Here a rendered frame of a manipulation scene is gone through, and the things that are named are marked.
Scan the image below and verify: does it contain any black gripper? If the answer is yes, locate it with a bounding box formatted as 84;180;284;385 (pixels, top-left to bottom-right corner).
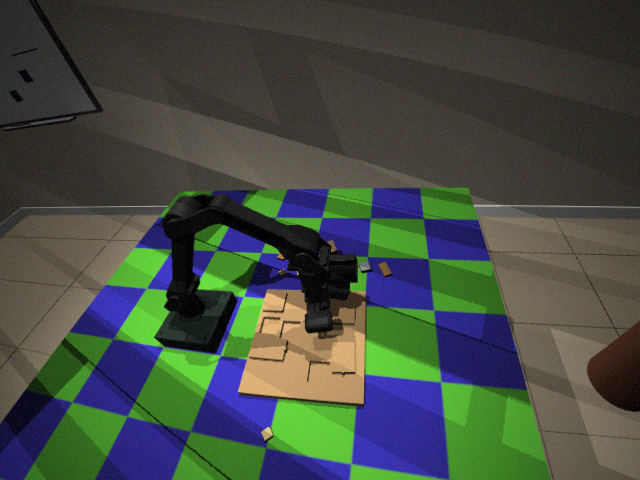
301;274;333;333

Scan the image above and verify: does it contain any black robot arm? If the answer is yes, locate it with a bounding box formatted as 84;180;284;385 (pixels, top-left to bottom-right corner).
161;193;358;321

